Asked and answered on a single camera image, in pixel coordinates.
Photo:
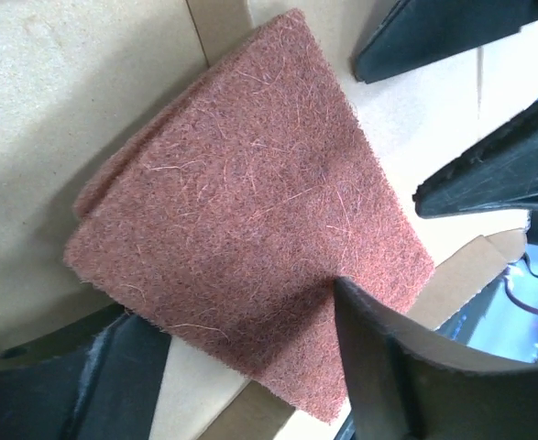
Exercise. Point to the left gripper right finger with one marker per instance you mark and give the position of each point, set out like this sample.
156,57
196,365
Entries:
405,381

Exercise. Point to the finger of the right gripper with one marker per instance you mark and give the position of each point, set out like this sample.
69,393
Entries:
499,172
417,33

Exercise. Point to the brown cardboard express box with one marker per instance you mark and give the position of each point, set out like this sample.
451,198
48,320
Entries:
78,78

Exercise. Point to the reddish brown scouring pad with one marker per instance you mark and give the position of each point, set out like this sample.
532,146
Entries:
227,218

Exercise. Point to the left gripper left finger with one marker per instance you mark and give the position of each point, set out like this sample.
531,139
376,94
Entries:
97,378

